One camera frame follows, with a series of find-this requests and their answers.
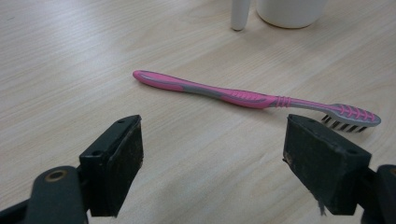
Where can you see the pink and grey toothbrush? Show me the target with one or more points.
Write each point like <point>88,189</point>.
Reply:
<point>243,98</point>

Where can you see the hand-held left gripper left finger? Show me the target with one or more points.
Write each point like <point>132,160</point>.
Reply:
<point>112,161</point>

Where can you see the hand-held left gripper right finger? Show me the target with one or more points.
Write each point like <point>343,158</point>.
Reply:
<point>323,161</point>

